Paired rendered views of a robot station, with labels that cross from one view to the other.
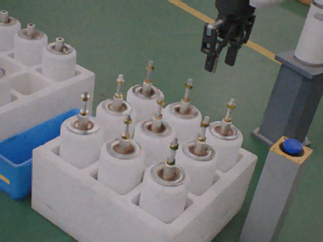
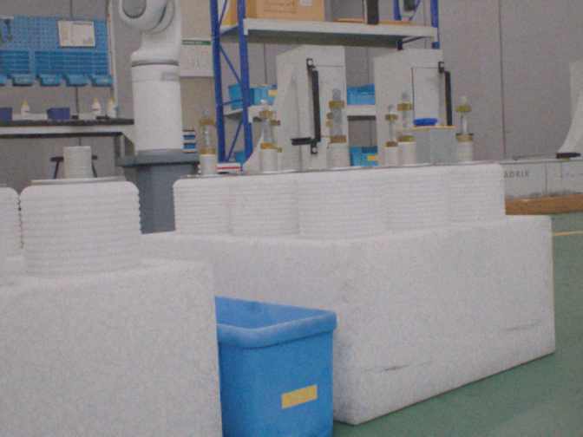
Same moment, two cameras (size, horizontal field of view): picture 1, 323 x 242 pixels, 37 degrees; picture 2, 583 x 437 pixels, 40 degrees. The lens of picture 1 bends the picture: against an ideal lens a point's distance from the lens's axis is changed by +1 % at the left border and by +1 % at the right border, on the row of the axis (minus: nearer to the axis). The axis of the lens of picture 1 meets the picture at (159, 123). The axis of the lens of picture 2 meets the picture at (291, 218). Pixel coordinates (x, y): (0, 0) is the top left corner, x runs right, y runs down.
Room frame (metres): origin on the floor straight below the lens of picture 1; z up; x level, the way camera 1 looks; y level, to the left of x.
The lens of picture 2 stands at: (0.70, 1.02, 0.25)
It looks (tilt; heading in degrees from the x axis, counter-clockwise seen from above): 3 degrees down; 287
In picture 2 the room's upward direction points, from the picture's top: 3 degrees counter-clockwise
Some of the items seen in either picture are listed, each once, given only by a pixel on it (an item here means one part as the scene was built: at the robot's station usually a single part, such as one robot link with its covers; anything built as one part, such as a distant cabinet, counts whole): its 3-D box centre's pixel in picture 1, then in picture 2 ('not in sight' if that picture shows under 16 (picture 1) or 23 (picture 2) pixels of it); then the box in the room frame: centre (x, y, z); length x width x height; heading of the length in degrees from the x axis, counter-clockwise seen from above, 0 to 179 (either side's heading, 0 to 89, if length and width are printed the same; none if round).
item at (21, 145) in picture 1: (48, 152); (204, 363); (1.02, 0.27, 0.06); 0.30 x 0.11 x 0.12; 149
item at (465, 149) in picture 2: (169, 169); (464, 154); (0.78, -0.04, 0.26); 0.02 x 0.02 x 0.03
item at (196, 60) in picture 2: not in sight; (187, 57); (3.71, -5.88, 1.38); 0.49 x 0.02 x 0.35; 43
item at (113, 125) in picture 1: (112, 137); (272, 249); (1.00, 0.11, 0.16); 0.10 x 0.10 x 0.18
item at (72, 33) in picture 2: not in sight; (76, 33); (4.36, -5.05, 1.54); 0.32 x 0.02 x 0.25; 43
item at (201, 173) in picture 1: (190, 181); not in sight; (0.88, -0.10, 0.16); 0.10 x 0.10 x 0.18
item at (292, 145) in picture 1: (292, 147); (425, 124); (0.86, -0.28, 0.32); 0.04 x 0.04 x 0.02
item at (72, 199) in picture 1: (145, 181); (342, 293); (0.94, 0.01, 0.09); 0.39 x 0.39 x 0.18; 60
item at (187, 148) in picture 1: (198, 150); not in sight; (0.88, -0.10, 0.25); 0.08 x 0.08 x 0.01
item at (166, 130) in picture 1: (156, 128); not in sight; (0.94, 0.01, 0.25); 0.08 x 0.08 x 0.01
